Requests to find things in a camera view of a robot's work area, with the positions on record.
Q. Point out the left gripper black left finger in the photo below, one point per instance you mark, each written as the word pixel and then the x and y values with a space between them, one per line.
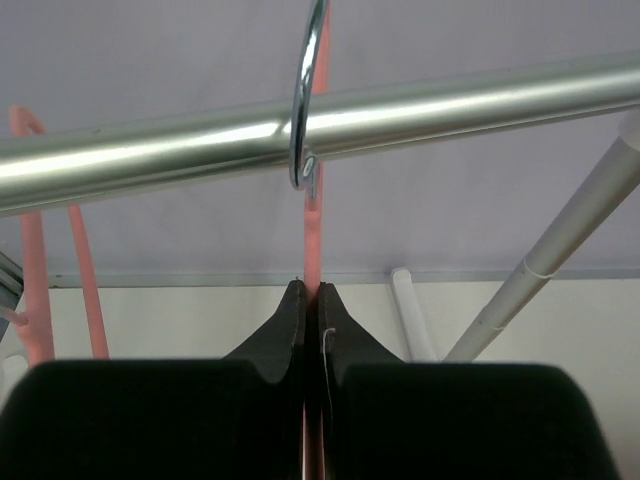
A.
pixel 237 417

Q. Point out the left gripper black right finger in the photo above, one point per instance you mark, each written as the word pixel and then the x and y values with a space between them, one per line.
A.
pixel 388 419

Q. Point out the pink hanger with black shorts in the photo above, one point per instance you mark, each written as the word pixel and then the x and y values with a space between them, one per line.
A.
pixel 313 240

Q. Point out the pink hanger with orange shorts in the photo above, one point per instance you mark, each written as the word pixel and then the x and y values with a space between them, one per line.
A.
pixel 34 326

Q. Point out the silver white clothes rack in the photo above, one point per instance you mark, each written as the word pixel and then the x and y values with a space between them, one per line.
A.
pixel 49 171

